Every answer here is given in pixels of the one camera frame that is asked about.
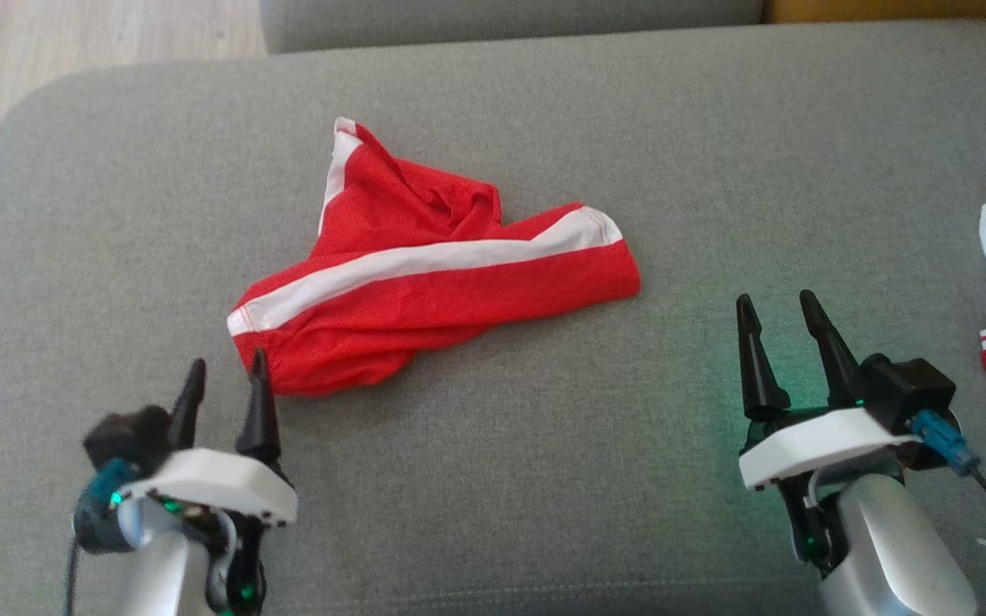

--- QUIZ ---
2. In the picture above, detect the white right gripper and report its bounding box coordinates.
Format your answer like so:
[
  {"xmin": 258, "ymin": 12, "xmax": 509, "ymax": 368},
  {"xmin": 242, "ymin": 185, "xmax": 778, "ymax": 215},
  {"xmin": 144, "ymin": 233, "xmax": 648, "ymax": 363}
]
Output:
[{"xmin": 737, "ymin": 290, "xmax": 922, "ymax": 572}]

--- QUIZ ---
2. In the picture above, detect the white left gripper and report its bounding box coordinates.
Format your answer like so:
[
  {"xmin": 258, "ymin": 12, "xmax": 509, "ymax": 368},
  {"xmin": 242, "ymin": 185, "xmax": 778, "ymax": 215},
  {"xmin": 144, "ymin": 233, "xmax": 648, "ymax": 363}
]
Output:
[{"xmin": 121, "ymin": 348, "xmax": 299, "ymax": 613}]

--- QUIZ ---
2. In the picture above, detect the red shorts white stripe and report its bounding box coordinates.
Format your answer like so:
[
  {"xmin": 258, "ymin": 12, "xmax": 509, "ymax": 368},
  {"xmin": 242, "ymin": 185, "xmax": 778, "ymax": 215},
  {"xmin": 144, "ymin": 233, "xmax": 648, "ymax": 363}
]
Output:
[{"xmin": 226, "ymin": 117, "xmax": 641, "ymax": 397}]

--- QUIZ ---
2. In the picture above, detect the brown wooden furniture edge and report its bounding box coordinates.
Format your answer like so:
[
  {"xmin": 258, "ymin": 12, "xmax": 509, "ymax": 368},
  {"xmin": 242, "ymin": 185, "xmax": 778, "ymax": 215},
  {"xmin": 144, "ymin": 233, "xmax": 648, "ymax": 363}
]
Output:
[{"xmin": 763, "ymin": 0, "xmax": 986, "ymax": 24}]

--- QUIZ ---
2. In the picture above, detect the grey sofa seat cushion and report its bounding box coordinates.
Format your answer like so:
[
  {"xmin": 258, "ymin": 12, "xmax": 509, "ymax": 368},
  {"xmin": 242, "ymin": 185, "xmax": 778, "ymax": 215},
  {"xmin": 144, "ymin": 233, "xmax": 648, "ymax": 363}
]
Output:
[{"xmin": 0, "ymin": 21, "xmax": 986, "ymax": 616}]

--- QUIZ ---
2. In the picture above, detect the left black cable blue plug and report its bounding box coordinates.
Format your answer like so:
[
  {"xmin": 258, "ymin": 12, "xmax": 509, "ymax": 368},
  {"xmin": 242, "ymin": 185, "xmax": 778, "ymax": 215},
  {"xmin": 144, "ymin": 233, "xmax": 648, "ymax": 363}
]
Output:
[{"xmin": 63, "ymin": 458, "xmax": 143, "ymax": 616}]

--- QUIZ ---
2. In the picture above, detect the black cable blue plug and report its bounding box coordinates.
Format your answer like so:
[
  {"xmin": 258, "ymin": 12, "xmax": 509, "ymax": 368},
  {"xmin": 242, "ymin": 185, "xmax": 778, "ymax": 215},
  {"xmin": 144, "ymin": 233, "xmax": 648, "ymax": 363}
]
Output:
[
  {"xmin": 63, "ymin": 458, "xmax": 143, "ymax": 616},
  {"xmin": 908, "ymin": 409, "xmax": 986, "ymax": 540}
]

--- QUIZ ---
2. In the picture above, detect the right black cable blue plug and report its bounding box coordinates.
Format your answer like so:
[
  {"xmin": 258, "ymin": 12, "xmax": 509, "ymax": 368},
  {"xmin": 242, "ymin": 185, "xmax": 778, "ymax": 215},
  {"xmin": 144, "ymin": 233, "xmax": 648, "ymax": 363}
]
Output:
[{"xmin": 908, "ymin": 409, "xmax": 986, "ymax": 540}]

